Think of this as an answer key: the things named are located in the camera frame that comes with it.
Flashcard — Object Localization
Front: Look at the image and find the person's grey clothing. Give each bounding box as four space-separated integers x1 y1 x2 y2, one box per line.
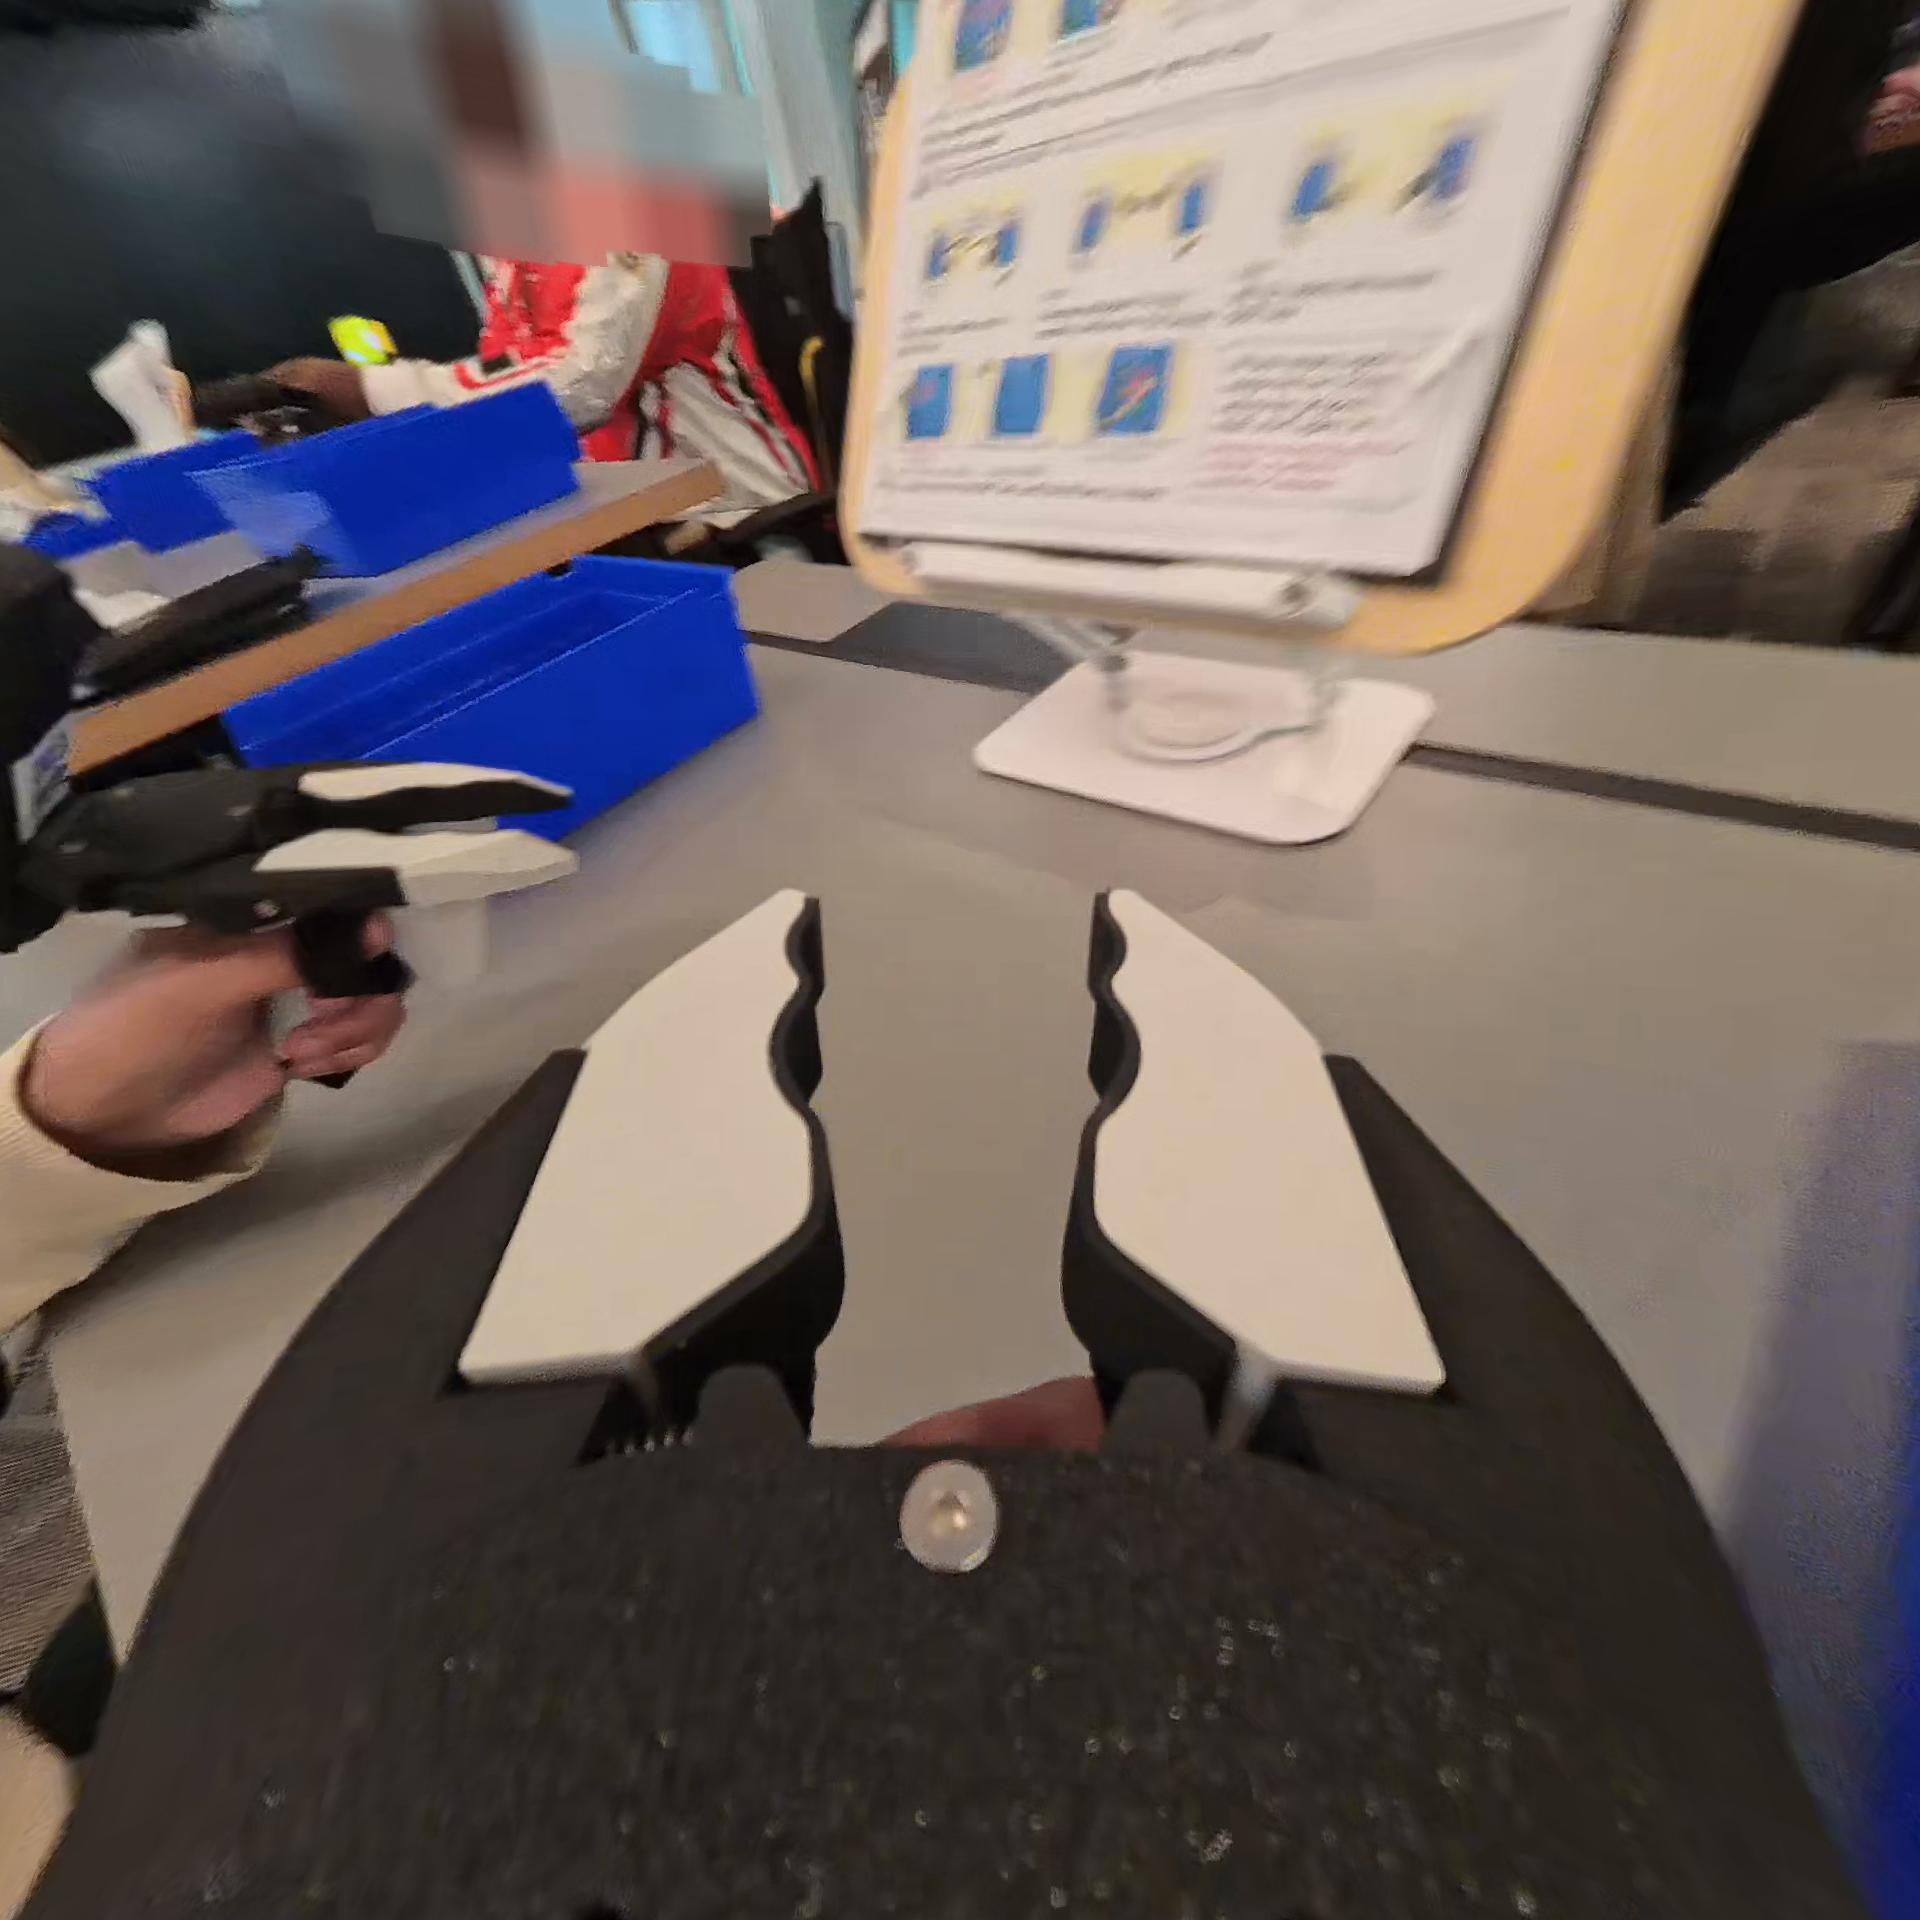
0 1320 120 1765

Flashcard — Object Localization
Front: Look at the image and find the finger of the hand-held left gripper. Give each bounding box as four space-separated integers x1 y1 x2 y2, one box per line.
261 764 572 833
252 827 579 986

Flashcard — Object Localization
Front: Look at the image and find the wooden edged table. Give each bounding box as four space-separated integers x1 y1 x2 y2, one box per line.
69 456 723 776

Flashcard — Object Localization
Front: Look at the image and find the white paper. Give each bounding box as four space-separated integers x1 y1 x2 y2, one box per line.
91 318 196 450

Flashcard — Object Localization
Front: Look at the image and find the printed instruction sheet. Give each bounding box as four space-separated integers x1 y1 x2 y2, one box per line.
854 0 1628 576

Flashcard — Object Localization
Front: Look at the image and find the person's left forearm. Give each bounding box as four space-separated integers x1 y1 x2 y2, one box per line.
0 1018 288 1335

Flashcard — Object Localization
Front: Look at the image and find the blue plastic bin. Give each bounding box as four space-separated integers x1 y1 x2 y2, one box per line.
1721 1034 1920 1920
91 431 273 554
190 380 585 576
221 550 762 845

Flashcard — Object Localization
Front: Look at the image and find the wooden document stand white base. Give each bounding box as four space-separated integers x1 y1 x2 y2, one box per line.
839 0 1809 845

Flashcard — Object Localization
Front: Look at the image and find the person's left hand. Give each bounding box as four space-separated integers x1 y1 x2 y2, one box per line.
24 918 408 1158

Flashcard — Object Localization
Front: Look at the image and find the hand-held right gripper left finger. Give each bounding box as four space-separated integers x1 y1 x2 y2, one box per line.
457 889 849 1454

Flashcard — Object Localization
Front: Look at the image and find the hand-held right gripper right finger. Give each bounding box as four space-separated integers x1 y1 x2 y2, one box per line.
1058 889 1450 1454

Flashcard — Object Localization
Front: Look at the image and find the black device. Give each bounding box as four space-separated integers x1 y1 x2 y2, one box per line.
74 550 330 705

